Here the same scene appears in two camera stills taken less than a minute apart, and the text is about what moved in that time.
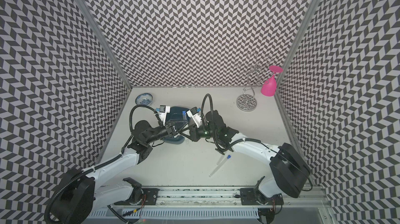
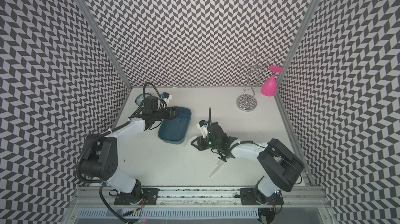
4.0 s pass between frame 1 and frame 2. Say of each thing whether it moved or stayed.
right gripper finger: moved
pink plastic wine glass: stayed
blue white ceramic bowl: stayed
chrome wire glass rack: stayed
